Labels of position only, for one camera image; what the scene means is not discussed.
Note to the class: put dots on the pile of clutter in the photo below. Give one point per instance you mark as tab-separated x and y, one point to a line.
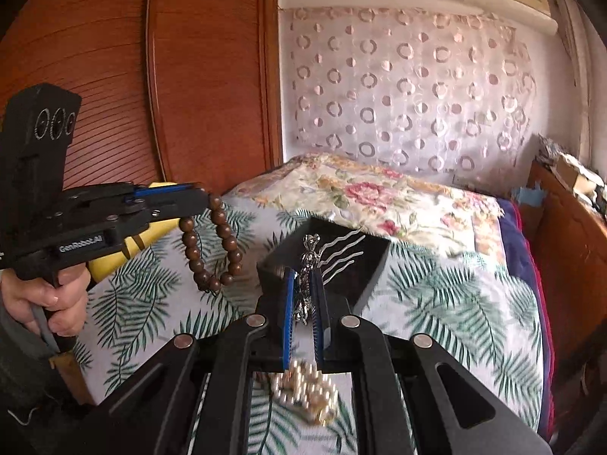
569	166

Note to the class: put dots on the wrapped air conditioner pipe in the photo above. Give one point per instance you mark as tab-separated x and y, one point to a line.
574	66

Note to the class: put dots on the yellow box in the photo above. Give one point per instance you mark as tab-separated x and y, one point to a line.
111	263

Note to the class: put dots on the circle patterned sheer curtain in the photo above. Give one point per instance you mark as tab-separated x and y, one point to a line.
403	90

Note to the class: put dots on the silver hair comb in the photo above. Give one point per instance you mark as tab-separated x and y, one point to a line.
308	256

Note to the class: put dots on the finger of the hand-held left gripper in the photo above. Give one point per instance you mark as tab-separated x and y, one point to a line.
175	190
178	211

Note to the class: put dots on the wooden wardrobe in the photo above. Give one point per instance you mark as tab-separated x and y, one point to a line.
118	57

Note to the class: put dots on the wooden bedside cabinet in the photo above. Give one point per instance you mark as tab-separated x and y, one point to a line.
569	265

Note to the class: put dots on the person's left hand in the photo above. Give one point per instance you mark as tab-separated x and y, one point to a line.
33	296

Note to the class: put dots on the person's left forearm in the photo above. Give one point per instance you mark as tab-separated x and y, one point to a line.
23	374

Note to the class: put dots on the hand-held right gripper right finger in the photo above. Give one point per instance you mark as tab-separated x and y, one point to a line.
323	327

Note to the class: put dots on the black jewelry box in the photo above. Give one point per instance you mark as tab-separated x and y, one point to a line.
360	265

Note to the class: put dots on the dark blue blanket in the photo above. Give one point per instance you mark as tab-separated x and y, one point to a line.
531	265

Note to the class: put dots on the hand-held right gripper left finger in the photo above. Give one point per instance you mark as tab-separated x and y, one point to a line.
289	322

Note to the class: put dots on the palm leaf bedsheet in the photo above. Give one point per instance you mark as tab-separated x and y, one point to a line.
455	322

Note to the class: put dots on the floral quilt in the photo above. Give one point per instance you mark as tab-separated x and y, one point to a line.
341	189

